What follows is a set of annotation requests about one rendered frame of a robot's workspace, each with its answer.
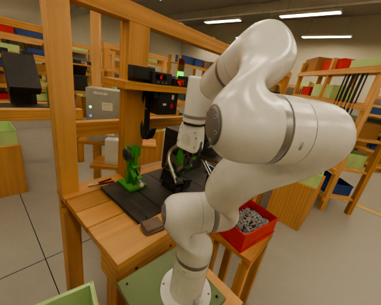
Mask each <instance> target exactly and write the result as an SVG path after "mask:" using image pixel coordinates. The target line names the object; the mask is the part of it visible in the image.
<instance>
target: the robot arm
mask: <svg viewBox="0 0 381 305"><path fill-rule="evenodd" d="M296 58H297V46H296V41H295V39H294V36H293V34H292V32H291V31H290V29H289V28H288V27H287V26H286V25H285V24H284V23H283V22H281V21H279V20H275V19H265V20H262V21H259V22H256V23H254V24H253V25H251V26H250V27H249V28H247V29H246V30H245V31H244V32H242V33H241V34H240V35H239V36H238V37H237V38H236V40H235V41H234V42H233V43H232V44H231V45H230V46H229V47H228V48H227V49H226V50H225V51H224V52H223V53H222V55H221V56H220V57H219V58H218V59H217V60H216V61H215V62H214V63H213V64H212V65H211V66H210V67H209V68H208V69H207V71H206V72H205V73H204V74H203V76H189V77H188V82H187V91H186V99H185V105H184V113H183V121H184V122H182V123H181V126H180V129H179V132H178V137H177V146H178V147H179V148H180V149H181V150H182V152H183V156H184V160H183V166H185V167H188V166H191V163H192V158H193V157H194V156H197V157H198V156H200V155H201V151H202V150H203V145H204V126H203V124H205V129H206V130H205V133H206V136H207V139H208V141H209V143H210V145H211V147H212V148H213V150H214V151H215V152H216V153H217V154H219V155H220V156H221V157H223V159H222V160H221V161H219V163H218V164H217V165H216V167H215V168H214V169H213V171H212V172H211V174H210V176H209V177H208V179H207V182H206V185H205V192H181V193H176V194H172V195H170V196H169V197H168V198H167V199H166V200H165V201H164V203H163V206H162V207H161V219H162V223H163V226H164V228H165V230H166V232H167V233H168V234H169V236H170V237H171V238H172V239H173V241H174V242H176V243H177V248H176V253H175V260H174V266H173V268H172V269H171V270H169V271H168V272H167V273H166V274H165V276H164V277H163V279H162V281H161V285H160V298H161V302H162V303H163V305H209V303H210V298H211V290H210V285H209V282H208V280H207V278H206V276H207V271H208V268H209V265H210V260H211V257H212V252H213V243H212V240H211V238H210V237H209V236H208V235H207V234H206V233H214V232H224V231H228V230H230V229H232V228H234V227H235V226H236V224H237V222H238V220H239V207H240V206H242V205H243V204H245V203H246V202H248V201H249V200H250V199H252V198H254V197H256V196H257V195H260V194H262V193H265V192H267V191H271V190H273V189H276V188H280V187H282V186H286V185H289V184H292V183H296V182H299V181H301V180H305V179H308V178H310V177H313V176H315V175H318V174H320V173H322V172H324V171H326V170H328V169H330V168H332V167H334V166H335V165H337V164H338V163H340V162H341V161H343V159H345V158H346V157H347V156H348V155H349V154H350V152H351V151H352V150H353V148H354V146H355V143H356V136H357V131H356V126H355V123H354V121H353V119H352V117H351V116H350V115H349V114H348V113H347V112H346V111H345V110H344V109H342V108H341V107H339V106H337V105H334V104H332V103H328V102H323V101H320V100H314V99H308V98H303V97H296V96H289V95H284V94H276V93H272V92H270V91H269V89H271V87H273V86H275V85H276V84H277V83H278V82H280V81H281V80H282V79H283V78H284V77H285V76H286V75H287V74H288V73H289V72H290V70H291V69H292V67H293V66H294V64H295V62H296Z"/></svg>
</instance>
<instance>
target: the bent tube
mask: <svg viewBox="0 0 381 305"><path fill-rule="evenodd" d="M177 148H178V146H177V144H176V145H174V146H172V147H171V148H170V150H169V151H168V154H167V163H168V167H169V170H170V172H171V175H172V178H173V180H174V183H176V179H175V178H177V175H176V174H174V171H175V170H174V167H173V165H172V162H171V155H172V153H173V152H174V151H175V150H176V149H177Z"/></svg>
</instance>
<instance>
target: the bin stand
mask: <svg viewBox="0 0 381 305"><path fill-rule="evenodd" d="M272 236H273V233H272V235H270V236H268V237H267V238H265V239H263V240H262V241H260V242H259V243H257V244H255V245H253V246H252V247H250V248H248V249H247V250H245V251H244V252H242V253H239V252H238V251H237V250H236V249H235V248H234V247H233V246H232V245H231V244H229V243H228V242H227V241H226V240H225V239H224V238H223V237H222V236H221V235H220V234H219V233H218V232H214V233H210V234H209V237H210V238H211V240H212V243H213V252H212V257H211V260H210V265H209V269H210V270H211V271H213V267H214V264H215V260H216V257H217V253H218V248H219V245H220V243H221V244H222V245H223V246H225V247H226V248H225V251H224V255H223V259H222V262H221V266H220V270H219V273H218V278H219V279H220V280H221V281H222V282H223V283H224V281H225V279H226V275H227V271H228V268H229V264H230V261H231V258H232V255H233V253H234V254H236V255H237V256H239V258H241V259H242V260H241V261H240V262H239V265H238V268H237V271H236V274H235V278H234V280H233V284H232V287H231V291H232V292H233V293H234V294H235V295H236V296H237V297H238V298H239V299H240V300H241V301H242V302H243V305H246V303H247V300H248V297H249V295H250V292H251V290H252V287H253V284H254V282H255V278H256V276H257V273H258V271H259V267H260V265H261V262H262V259H263V257H264V254H265V251H266V249H267V246H268V244H269V241H270V240H271V238H272Z"/></svg>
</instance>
